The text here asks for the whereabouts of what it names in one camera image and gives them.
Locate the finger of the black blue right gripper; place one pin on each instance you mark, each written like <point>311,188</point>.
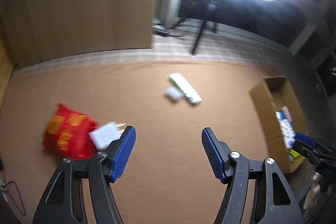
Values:
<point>273,201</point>

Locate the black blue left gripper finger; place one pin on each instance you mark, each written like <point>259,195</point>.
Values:
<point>63,198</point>

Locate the white floral packet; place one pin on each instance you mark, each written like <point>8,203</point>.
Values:
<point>284,118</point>

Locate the wooden board panel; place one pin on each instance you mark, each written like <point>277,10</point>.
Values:
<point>41,30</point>

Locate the white power adapter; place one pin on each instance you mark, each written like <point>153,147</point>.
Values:
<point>104,135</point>

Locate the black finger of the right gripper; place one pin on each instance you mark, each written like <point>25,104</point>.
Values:
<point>305,148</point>

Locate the patterned white tube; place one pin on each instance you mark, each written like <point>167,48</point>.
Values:
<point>186,88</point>

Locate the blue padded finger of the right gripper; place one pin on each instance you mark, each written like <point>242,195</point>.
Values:
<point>304,138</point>

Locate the white plastic cup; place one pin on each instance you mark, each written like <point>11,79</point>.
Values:
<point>173,94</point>

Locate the pine wood headboard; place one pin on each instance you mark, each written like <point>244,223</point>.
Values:
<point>6,69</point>

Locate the black power strip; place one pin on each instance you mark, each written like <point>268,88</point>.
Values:
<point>157,30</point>

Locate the red snack bag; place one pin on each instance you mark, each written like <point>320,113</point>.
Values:
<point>67,134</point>

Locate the cardboard box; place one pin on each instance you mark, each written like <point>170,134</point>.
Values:
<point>269,96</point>

